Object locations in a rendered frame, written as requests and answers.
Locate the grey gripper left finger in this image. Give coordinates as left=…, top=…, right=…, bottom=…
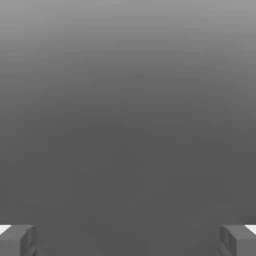
left=0, top=224, right=38, bottom=256

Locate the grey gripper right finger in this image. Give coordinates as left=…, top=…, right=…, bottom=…
left=218, top=224, right=256, bottom=256

